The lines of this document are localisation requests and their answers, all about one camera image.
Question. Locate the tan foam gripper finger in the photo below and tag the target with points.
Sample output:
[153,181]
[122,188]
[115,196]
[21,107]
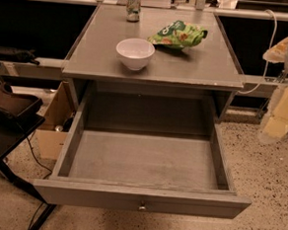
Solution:
[274,124]

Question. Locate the green rice chip bag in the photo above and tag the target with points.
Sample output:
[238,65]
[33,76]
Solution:
[179,35]

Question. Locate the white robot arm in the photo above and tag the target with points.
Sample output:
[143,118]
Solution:
[277,54]

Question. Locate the metal drawer knob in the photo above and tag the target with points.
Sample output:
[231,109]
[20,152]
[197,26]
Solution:
[142,206]

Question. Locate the open grey top drawer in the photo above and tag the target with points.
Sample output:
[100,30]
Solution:
[123,148]

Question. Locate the white ceramic bowl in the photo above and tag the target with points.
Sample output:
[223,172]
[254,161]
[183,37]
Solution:
[135,53]

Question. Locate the green soda can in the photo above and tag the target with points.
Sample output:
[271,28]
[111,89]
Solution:
[133,10]

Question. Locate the cardboard box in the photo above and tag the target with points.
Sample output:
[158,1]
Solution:
[51,134]

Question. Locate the black stand with tray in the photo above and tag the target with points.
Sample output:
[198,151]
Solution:
[18,119]

